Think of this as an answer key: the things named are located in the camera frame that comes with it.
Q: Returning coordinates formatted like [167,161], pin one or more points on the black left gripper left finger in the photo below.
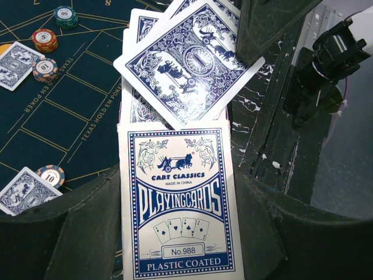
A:
[74,236]

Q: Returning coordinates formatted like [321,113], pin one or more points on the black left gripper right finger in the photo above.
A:
[284,238]

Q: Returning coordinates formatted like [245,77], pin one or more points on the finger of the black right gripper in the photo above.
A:
[261,23]

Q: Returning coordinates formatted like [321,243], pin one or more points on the blue white chips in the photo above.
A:
[45,69]
[53,174]

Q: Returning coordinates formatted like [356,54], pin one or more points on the dealt face-down playing card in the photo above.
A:
[26,190]

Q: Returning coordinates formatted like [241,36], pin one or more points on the pulled face-down playing card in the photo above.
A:
[189,64]

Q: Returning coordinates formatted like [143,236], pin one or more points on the blue playing card box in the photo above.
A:
[178,204]

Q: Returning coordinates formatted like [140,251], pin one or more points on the green chips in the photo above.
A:
[66,17]

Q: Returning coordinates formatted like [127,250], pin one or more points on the orange chips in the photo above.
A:
[45,40]

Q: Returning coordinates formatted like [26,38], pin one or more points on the round blue poker mat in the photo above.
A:
[72,121]

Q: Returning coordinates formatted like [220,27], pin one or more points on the aluminium rail frame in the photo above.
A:
[319,20]

